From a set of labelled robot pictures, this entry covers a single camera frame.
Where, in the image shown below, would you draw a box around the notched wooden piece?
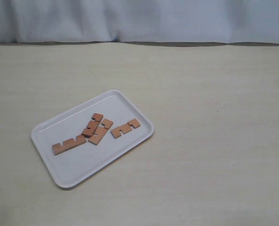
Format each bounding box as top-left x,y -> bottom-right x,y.
111,119 -> 141,138
52,135 -> 86,155
88,119 -> 113,145
81,113 -> 104,138

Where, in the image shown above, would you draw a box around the white plastic tray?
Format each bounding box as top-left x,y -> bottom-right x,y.
31,90 -> 154,189

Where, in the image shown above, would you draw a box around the white cloth backdrop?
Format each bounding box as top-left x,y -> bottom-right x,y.
0,0 -> 279,44

